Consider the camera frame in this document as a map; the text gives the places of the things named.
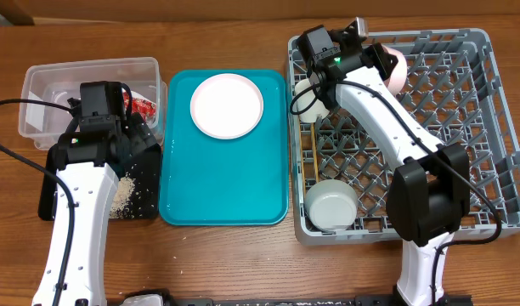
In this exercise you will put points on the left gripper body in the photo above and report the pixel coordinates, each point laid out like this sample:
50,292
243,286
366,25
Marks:
141,136

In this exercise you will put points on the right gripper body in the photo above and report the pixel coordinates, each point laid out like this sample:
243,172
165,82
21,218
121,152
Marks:
375,52

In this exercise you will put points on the red snack wrapper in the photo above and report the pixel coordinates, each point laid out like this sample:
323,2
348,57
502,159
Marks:
145,107

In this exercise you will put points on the cream cup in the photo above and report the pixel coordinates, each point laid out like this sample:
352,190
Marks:
310,108

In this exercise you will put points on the pink bowl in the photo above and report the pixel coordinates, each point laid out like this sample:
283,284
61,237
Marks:
396,81

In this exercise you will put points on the pink plate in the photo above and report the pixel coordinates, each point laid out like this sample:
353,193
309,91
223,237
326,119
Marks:
226,106

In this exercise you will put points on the grey bowl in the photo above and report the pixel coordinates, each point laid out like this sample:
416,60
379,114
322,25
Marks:
331,205

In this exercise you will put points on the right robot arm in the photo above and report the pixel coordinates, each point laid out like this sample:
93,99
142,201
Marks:
429,192

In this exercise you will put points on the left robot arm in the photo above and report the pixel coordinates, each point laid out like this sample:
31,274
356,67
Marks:
110,168

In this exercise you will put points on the black plastic tray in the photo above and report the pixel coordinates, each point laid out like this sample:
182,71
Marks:
46,210

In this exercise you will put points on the clear plastic bin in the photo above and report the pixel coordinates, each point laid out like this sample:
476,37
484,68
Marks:
56,83

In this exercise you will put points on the teal plastic tray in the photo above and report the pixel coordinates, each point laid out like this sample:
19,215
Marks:
213,182

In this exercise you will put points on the grey plastic dish rack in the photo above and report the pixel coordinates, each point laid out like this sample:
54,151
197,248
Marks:
453,89

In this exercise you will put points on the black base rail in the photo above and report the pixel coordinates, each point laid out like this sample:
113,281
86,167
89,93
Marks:
169,300

